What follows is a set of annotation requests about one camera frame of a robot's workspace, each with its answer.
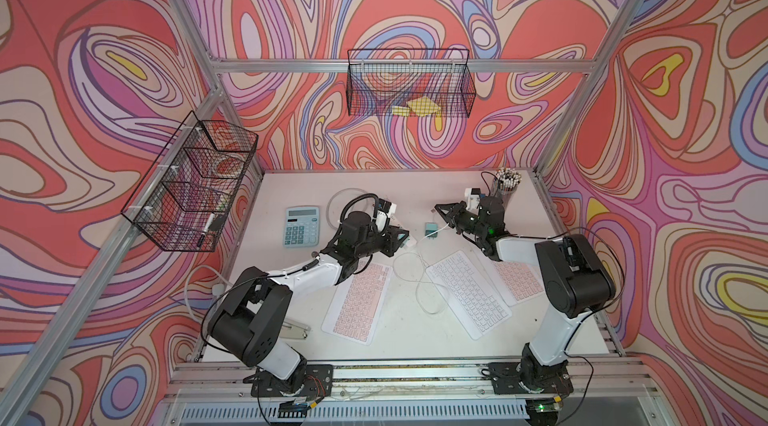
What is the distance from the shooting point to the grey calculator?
101 centimetres

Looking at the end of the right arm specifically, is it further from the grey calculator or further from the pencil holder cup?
the grey calculator

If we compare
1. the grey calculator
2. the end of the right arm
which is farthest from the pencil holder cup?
the grey calculator
